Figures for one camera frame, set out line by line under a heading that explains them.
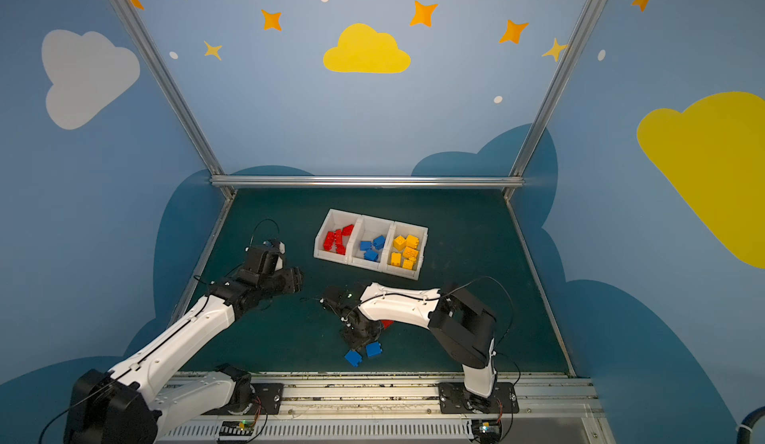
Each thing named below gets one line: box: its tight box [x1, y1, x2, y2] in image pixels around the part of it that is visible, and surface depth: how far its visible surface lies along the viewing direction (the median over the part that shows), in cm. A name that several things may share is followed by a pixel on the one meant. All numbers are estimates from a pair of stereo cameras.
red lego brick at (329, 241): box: [322, 230, 335, 251], surface depth 106 cm
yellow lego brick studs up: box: [402, 245, 419, 260], surface depth 103 cm
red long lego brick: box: [333, 228, 346, 255], surface depth 106 cm
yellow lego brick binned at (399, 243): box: [392, 234, 408, 251], surface depth 105 cm
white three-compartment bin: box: [313, 208, 429, 281], surface depth 104 cm
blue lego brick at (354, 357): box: [343, 349, 363, 368], surface depth 82 cm
